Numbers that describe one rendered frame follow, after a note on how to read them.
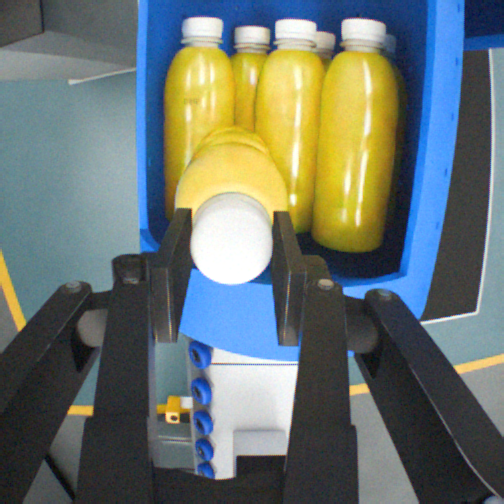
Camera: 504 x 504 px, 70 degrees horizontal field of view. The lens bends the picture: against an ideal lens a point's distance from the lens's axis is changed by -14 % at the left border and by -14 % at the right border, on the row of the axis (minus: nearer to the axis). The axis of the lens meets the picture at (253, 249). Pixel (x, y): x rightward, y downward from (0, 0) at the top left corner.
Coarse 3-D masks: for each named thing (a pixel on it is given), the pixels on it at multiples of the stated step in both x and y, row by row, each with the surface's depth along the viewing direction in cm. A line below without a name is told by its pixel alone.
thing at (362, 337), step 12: (312, 264) 16; (324, 264) 16; (312, 276) 15; (324, 276) 15; (348, 300) 13; (360, 300) 13; (348, 312) 13; (360, 312) 13; (300, 324) 14; (348, 324) 13; (360, 324) 13; (372, 324) 12; (348, 336) 13; (360, 336) 13; (372, 336) 13; (348, 348) 13; (360, 348) 13; (372, 348) 13
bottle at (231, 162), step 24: (216, 144) 26; (240, 144) 26; (264, 144) 34; (192, 168) 24; (216, 168) 22; (240, 168) 22; (264, 168) 23; (192, 192) 22; (216, 192) 21; (240, 192) 21; (264, 192) 22; (192, 216) 22; (264, 216) 21
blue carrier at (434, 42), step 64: (192, 0) 38; (256, 0) 43; (320, 0) 43; (384, 0) 39; (448, 0) 22; (448, 64) 24; (448, 128) 27; (320, 256) 45; (384, 256) 46; (192, 320) 30; (256, 320) 28
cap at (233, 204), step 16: (208, 208) 20; (224, 208) 19; (240, 208) 19; (256, 208) 20; (208, 224) 19; (224, 224) 19; (240, 224) 19; (256, 224) 19; (192, 240) 19; (208, 240) 19; (224, 240) 19; (240, 240) 19; (256, 240) 19; (272, 240) 19; (192, 256) 19; (208, 256) 19; (224, 256) 19; (240, 256) 19; (256, 256) 19; (208, 272) 20; (224, 272) 20; (240, 272) 20; (256, 272) 20
